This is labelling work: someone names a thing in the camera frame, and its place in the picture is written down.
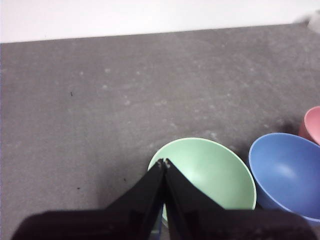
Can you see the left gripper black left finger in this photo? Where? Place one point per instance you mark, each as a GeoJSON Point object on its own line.
{"type": "Point", "coordinates": [120, 220]}

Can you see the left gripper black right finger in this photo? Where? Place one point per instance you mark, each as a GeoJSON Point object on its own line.
{"type": "Point", "coordinates": [212, 225]}

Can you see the green ribbed bowl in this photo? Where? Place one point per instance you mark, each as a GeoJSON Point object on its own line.
{"type": "Point", "coordinates": [212, 175]}

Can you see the red ribbed bowl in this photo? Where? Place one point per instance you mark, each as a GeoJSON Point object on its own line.
{"type": "Point", "coordinates": [313, 125]}

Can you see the blue ribbed bowl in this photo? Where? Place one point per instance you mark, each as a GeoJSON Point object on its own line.
{"type": "Point", "coordinates": [287, 170]}

